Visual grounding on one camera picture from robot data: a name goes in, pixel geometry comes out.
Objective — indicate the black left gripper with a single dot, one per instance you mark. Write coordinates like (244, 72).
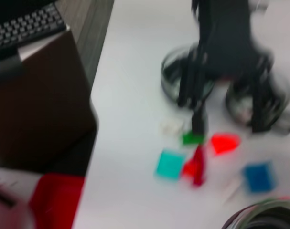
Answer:
(226, 35)

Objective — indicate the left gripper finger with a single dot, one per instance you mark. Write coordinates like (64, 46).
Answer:
(264, 107)
(198, 119)

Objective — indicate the white toy brick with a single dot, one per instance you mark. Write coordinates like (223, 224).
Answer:
(171, 127)
(230, 193)

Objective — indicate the small red sloped block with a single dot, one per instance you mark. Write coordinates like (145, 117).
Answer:
(285, 198)

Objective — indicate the bright red curved block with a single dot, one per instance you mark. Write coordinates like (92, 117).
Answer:
(224, 143)

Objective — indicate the small red square block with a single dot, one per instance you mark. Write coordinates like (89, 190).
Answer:
(189, 169)

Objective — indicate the dark red arch block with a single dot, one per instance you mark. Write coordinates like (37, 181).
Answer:
(199, 171)

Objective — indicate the teal square plate block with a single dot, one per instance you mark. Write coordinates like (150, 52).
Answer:
(169, 165)

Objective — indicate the blue square plate block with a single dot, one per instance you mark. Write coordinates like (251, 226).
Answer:
(259, 176)

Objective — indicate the green toy brick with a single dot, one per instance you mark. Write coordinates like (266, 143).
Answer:
(192, 138)

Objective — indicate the brown cabinet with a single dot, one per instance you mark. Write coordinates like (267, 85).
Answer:
(39, 107)

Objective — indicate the red stool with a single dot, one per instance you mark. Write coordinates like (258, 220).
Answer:
(56, 202)

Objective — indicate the black keyboard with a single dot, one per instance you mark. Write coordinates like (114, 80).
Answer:
(23, 26)

